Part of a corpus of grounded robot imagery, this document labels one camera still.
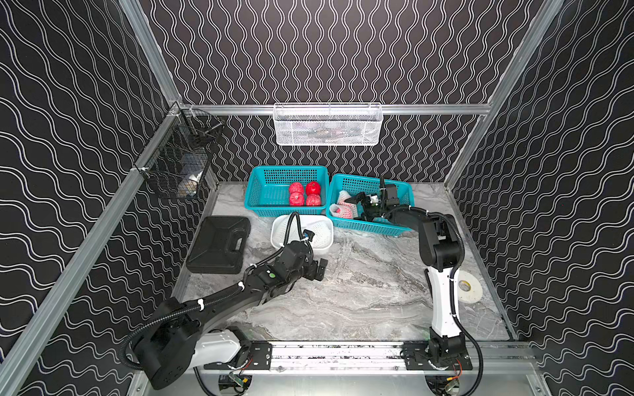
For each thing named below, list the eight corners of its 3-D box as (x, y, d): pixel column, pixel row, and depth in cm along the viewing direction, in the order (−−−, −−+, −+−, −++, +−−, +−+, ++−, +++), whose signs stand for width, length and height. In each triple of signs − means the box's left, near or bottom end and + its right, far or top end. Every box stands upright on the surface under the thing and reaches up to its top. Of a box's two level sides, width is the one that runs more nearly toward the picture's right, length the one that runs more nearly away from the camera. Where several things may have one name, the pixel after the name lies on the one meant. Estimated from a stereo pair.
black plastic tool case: (193, 273, 93) (186, 265, 88) (210, 225, 107) (204, 216, 102) (241, 274, 94) (236, 265, 88) (251, 226, 108) (248, 216, 102)
